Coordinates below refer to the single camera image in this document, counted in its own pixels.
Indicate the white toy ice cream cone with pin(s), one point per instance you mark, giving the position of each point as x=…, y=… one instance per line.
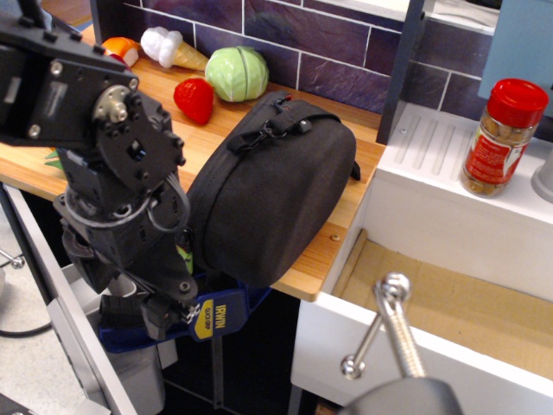
x=169, y=49

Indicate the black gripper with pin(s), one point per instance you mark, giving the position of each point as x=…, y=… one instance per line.
x=134, y=235

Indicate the white toy sink unit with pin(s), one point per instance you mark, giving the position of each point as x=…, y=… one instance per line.
x=481, y=273

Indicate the orange toy sushi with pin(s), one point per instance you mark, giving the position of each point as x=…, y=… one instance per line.
x=123, y=49

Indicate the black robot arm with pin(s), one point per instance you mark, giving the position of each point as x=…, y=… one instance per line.
x=57, y=91

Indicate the red-lidded nut jar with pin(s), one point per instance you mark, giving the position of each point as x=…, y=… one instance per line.
x=508, y=122

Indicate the blue cabinet panel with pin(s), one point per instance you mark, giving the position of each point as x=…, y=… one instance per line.
x=521, y=46

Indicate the grey metal cylinder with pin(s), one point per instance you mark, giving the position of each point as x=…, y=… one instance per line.
x=542, y=180

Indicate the red toy strawberry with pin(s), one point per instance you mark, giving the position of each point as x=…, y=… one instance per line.
x=194, y=97

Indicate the dark grey shelf post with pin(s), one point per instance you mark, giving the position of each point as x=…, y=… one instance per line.
x=395, y=103

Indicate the green toy vegetable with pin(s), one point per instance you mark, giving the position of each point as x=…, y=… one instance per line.
x=53, y=160

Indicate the green toy cabbage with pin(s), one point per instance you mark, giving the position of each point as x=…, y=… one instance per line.
x=237, y=74

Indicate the blue Irwin quick-grip clamp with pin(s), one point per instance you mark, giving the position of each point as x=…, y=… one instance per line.
x=223, y=306

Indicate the black zipper bag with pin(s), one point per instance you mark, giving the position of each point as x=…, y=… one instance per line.
x=269, y=188

